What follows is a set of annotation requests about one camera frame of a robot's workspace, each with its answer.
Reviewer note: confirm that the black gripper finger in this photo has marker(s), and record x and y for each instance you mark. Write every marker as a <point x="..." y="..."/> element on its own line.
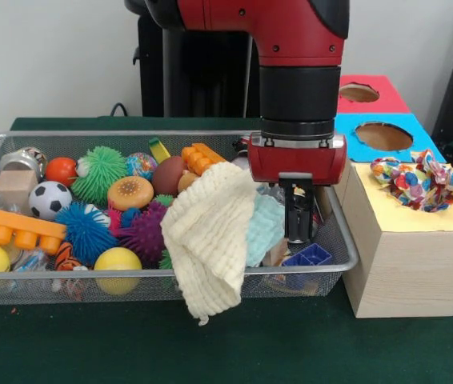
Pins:
<point x="308" y="216"/>
<point x="290" y="216"/>

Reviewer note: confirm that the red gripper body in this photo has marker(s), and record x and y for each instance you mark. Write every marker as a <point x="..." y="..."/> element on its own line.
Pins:
<point x="294" y="164"/>

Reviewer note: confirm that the mint green cloth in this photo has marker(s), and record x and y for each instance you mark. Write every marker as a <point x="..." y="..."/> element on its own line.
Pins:
<point x="266" y="228"/>

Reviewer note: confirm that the cream waffle cloth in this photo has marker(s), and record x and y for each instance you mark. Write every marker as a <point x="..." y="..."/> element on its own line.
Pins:
<point x="206" y="232"/>

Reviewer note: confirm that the colourful dotted cloth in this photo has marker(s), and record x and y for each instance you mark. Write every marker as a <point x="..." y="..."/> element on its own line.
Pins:
<point x="426" y="205"/>
<point x="384" y="168"/>

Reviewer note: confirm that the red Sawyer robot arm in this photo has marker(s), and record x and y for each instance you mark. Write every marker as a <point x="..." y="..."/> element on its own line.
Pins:
<point x="298" y="80"/>

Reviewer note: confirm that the wooden box with three holes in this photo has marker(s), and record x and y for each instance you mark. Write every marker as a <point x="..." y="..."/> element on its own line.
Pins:
<point x="410" y="260"/>

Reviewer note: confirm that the silver mesh bin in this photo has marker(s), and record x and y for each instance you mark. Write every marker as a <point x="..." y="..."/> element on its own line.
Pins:
<point x="70" y="286"/>

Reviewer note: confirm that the purple spiky ball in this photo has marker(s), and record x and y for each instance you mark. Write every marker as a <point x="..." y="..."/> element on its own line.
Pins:
<point x="144" y="236"/>

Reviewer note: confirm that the dark green table cloth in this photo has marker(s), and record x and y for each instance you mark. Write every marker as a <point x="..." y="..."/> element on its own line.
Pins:
<point x="210" y="344"/>

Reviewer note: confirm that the toy burger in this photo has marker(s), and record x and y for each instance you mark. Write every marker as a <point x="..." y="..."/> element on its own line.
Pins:
<point x="130" y="193"/>

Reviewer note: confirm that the plain yellow ball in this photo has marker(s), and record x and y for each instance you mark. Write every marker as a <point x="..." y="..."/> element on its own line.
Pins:
<point x="117" y="262"/>

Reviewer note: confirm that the green spiky ball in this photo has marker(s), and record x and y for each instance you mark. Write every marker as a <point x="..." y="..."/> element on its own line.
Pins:
<point x="98" y="172"/>

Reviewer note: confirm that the blue spiky ball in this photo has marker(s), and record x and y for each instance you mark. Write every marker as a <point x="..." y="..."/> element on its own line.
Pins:
<point x="86" y="234"/>

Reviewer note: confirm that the plain orange ball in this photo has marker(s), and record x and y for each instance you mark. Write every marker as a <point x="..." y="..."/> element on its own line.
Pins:
<point x="61" y="171"/>

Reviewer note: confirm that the black and white soccer ball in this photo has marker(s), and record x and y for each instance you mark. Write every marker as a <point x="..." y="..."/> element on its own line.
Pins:
<point x="50" y="200"/>

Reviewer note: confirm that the orange toy brick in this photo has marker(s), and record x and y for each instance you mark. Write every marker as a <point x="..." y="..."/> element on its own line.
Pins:
<point x="18" y="226"/>

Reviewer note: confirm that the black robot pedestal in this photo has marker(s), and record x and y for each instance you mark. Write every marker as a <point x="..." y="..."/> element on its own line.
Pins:
<point x="210" y="80"/>

